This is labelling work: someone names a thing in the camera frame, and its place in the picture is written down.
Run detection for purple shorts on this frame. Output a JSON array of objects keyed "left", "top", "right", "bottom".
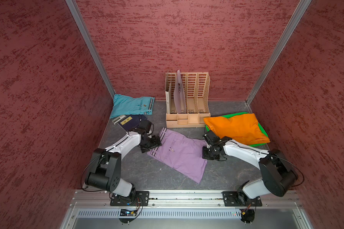
[{"left": 147, "top": 127, "right": 207, "bottom": 184}]

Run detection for teal shirt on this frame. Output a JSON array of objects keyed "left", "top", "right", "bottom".
[{"left": 110, "top": 94, "right": 155, "bottom": 119}]

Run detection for orange cloth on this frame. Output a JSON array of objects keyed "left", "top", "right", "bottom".
[{"left": 203, "top": 113, "right": 271, "bottom": 146}]

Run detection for green plastic basket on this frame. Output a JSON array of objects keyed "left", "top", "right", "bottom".
[{"left": 204, "top": 111, "right": 269, "bottom": 148}]

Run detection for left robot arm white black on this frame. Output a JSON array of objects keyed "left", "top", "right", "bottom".
[{"left": 80, "top": 120, "right": 161, "bottom": 205}]

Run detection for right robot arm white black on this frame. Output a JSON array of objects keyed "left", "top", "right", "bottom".
[{"left": 202, "top": 130, "right": 299, "bottom": 205}]

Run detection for dark blue book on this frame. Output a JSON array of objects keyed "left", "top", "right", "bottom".
[{"left": 112, "top": 114, "right": 147, "bottom": 132}]

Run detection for cardboard sheet in organizer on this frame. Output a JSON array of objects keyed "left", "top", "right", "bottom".
[{"left": 165, "top": 81, "right": 172, "bottom": 114}]

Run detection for lilac paper folder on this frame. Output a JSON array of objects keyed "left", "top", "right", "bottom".
[{"left": 174, "top": 70, "right": 186, "bottom": 114}]

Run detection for beige desk file organizer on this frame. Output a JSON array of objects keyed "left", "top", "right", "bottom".
[{"left": 165, "top": 72, "right": 211, "bottom": 128}]

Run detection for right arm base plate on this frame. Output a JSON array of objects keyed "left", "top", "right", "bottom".
[{"left": 222, "top": 191, "right": 262, "bottom": 207}]

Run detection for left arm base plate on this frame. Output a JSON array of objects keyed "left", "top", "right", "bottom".
[{"left": 110, "top": 190, "right": 150, "bottom": 207}]

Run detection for left aluminium corner post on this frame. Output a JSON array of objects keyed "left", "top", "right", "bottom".
[{"left": 65, "top": 0, "right": 116, "bottom": 99}]

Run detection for aluminium corner post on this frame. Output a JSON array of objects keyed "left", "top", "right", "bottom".
[
  {"left": 65, "top": 0, "right": 116, "bottom": 99},
  {"left": 246, "top": 0, "right": 311, "bottom": 107}
]

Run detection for right aluminium corner post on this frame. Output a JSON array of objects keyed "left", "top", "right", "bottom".
[{"left": 246, "top": 0, "right": 311, "bottom": 107}]

